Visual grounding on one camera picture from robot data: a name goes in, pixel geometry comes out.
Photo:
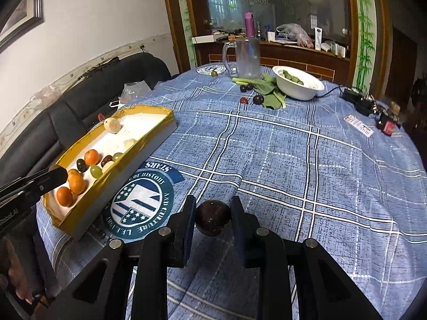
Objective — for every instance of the clear plastic pitcher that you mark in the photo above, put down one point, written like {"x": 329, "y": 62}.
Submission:
{"x": 246, "y": 58}

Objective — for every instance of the green leafy vegetables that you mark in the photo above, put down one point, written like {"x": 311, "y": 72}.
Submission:
{"x": 267, "y": 90}

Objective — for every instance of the person's left hand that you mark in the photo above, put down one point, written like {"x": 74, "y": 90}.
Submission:
{"x": 13, "y": 270}

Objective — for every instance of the white tube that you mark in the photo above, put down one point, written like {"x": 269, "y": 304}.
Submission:
{"x": 318, "y": 38}

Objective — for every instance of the red date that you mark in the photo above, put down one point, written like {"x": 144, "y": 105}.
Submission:
{"x": 106, "y": 160}
{"x": 244, "y": 100}

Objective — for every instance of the small red item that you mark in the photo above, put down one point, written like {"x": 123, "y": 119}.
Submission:
{"x": 100, "y": 117}

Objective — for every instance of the purple bottle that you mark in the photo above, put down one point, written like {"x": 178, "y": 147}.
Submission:
{"x": 249, "y": 23}

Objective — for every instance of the white flat box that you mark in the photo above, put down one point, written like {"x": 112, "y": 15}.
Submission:
{"x": 205, "y": 39}

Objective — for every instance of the red and white card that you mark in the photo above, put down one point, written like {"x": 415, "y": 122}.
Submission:
{"x": 362, "y": 126}

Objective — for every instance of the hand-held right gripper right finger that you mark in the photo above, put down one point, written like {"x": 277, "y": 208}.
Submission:
{"x": 238, "y": 230}

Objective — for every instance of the yellow-rimmed white box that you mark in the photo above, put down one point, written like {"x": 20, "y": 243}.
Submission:
{"x": 156, "y": 136}

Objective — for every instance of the small dark plum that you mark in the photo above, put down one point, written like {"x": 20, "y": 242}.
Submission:
{"x": 81, "y": 164}

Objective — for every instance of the dark red small box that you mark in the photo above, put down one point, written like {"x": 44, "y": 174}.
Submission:
{"x": 388, "y": 122}

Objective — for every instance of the dark picture frame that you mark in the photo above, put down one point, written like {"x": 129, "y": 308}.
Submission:
{"x": 30, "y": 23}

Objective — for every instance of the white bowl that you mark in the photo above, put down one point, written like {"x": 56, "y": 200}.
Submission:
{"x": 297, "y": 85}

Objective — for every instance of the blue plaid tablecloth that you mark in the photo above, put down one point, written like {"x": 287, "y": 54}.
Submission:
{"x": 283, "y": 173}

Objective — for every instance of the green vegetable pieces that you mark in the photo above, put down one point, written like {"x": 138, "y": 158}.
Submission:
{"x": 293, "y": 76}

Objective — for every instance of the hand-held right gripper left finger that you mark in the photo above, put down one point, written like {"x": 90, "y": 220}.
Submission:
{"x": 187, "y": 230}

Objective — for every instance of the clear plastic bag with items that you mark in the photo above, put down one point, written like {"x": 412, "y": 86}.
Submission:
{"x": 295, "y": 33}

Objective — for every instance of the dark purple plum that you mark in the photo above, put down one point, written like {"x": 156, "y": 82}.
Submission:
{"x": 212, "y": 218}
{"x": 258, "y": 99}
{"x": 244, "y": 88}

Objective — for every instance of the black sofa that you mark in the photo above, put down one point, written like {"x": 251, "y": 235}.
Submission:
{"x": 110, "y": 76}

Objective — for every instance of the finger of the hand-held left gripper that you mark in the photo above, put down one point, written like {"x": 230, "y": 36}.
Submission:
{"x": 50, "y": 180}

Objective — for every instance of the small white boxes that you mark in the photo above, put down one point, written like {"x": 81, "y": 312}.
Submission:
{"x": 338, "y": 50}

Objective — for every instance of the wooden framed glass panel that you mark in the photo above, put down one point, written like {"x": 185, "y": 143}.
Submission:
{"x": 293, "y": 3}

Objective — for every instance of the orange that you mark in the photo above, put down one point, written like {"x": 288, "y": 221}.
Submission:
{"x": 91, "y": 157}
{"x": 79, "y": 185}
{"x": 73, "y": 174}
{"x": 64, "y": 196}

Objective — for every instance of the black power adapter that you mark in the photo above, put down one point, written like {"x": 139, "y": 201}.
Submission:
{"x": 358, "y": 98}

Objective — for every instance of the wooden cabinet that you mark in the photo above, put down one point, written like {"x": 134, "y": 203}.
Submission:
{"x": 300, "y": 56}

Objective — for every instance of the banana piece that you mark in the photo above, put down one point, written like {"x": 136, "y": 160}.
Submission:
{"x": 111, "y": 125}

